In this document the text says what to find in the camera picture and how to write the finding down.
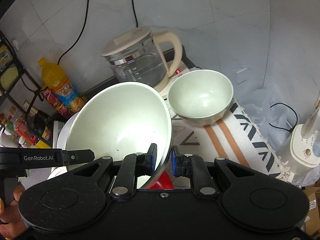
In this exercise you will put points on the patterned fringed table cloth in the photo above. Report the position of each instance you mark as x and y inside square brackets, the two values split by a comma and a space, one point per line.
[233, 137]

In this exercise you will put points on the pale green bowl front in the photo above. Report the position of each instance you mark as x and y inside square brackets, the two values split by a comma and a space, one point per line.
[123, 119]

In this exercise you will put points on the black metal shelf rack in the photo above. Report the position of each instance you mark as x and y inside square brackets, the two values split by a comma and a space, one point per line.
[23, 87]

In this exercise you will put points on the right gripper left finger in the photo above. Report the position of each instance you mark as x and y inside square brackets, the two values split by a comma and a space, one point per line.
[133, 166]

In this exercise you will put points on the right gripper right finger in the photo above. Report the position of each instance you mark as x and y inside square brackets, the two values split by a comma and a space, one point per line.
[194, 168]

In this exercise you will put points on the white plate brown rim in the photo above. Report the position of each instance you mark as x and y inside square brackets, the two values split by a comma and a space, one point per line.
[56, 171]

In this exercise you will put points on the cardboard box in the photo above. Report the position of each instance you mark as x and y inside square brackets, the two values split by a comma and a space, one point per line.
[311, 223]

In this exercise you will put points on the glass electric kettle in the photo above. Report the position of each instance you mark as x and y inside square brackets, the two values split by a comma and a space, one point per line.
[136, 56]

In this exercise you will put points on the soy sauce jug red handle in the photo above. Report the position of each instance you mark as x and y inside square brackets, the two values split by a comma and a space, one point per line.
[39, 141]

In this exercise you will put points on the pale green bowl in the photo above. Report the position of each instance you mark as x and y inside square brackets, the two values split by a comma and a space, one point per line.
[123, 119]
[201, 97]

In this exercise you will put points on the white plate Baking print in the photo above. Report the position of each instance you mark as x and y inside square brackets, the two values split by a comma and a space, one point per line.
[63, 135]

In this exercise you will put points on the white utensil sterilizer holder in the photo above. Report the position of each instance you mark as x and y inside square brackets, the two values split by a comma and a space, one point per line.
[297, 152]

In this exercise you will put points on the orange juice bottle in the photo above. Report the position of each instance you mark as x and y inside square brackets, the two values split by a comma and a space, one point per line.
[57, 80]

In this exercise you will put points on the cream kettle base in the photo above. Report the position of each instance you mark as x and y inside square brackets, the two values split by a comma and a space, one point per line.
[181, 70]

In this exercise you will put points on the blue thermos bottle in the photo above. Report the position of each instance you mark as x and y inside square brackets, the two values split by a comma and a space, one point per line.
[316, 148]

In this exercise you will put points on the red and black bowl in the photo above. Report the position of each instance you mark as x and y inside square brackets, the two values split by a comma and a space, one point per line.
[163, 183]

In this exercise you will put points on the person's left hand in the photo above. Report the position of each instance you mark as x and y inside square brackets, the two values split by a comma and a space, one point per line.
[13, 224]

